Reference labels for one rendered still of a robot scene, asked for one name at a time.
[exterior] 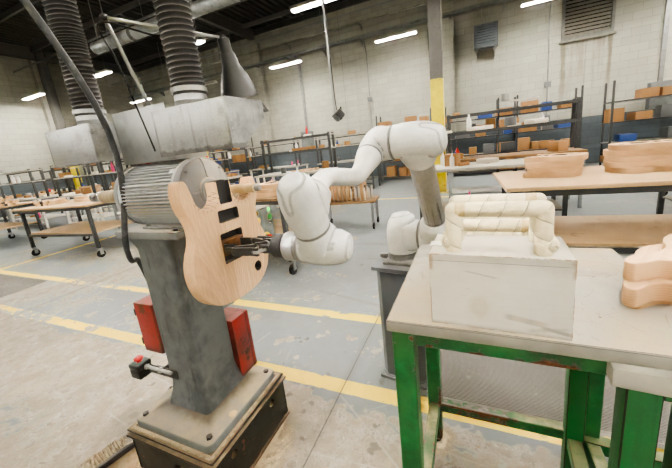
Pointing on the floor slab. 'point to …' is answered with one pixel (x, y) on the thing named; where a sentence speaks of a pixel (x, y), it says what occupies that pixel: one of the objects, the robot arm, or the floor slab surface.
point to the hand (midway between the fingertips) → (234, 244)
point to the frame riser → (243, 442)
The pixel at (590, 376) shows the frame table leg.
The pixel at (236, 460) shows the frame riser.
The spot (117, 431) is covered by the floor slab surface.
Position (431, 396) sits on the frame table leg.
